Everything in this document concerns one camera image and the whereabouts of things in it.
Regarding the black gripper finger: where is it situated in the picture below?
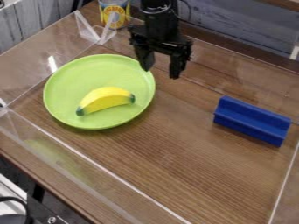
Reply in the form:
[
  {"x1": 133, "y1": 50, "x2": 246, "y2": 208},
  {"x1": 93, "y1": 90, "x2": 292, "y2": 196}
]
[
  {"x1": 134, "y1": 45, "x2": 154, "y2": 72},
  {"x1": 169, "y1": 52, "x2": 188, "y2": 79}
]

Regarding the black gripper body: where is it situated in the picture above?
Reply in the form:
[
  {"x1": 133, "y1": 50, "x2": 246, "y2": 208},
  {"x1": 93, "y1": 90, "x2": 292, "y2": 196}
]
[{"x1": 126, "y1": 9, "x2": 192, "y2": 61}]

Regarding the yellow toy banana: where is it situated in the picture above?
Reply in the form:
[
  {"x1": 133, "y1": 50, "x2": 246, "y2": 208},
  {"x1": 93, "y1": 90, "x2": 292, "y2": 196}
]
[{"x1": 75, "y1": 87, "x2": 136, "y2": 116}]

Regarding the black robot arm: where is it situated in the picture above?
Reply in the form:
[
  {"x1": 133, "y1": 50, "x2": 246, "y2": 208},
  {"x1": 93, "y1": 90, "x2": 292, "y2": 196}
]
[{"x1": 126, "y1": 0, "x2": 192, "y2": 79}]

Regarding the green round plate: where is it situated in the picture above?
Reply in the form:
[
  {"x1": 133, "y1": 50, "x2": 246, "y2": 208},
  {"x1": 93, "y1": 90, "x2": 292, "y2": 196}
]
[{"x1": 42, "y1": 54, "x2": 154, "y2": 130}]

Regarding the yellow blue tin can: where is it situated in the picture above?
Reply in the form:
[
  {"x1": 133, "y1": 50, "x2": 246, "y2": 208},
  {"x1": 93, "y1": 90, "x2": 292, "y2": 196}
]
[{"x1": 97, "y1": 0, "x2": 130, "y2": 29}]

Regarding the blue plastic block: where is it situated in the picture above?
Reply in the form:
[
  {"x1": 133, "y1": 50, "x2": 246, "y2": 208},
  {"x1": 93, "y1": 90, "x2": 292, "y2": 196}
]
[{"x1": 213, "y1": 96, "x2": 290, "y2": 147}]

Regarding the clear acrylic corner bracket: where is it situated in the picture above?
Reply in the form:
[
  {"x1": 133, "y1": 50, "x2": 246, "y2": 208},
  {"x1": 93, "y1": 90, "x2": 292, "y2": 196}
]
[{"x1": 74, "y1": 10, "x2": 117, "y2": 46}]

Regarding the clear acrylic enclosure wall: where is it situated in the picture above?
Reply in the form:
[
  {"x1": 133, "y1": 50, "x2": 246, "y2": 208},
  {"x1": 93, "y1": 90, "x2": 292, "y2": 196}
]
[{"x1": 0, "y1": 101, "x2": 192, "y2": 224}]

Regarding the black cable lower left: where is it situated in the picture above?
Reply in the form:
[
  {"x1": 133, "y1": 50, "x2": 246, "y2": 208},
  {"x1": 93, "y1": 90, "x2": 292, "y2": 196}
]
[{"x1": 0, "y1": 196, "x2": 33, "y2": 224}]

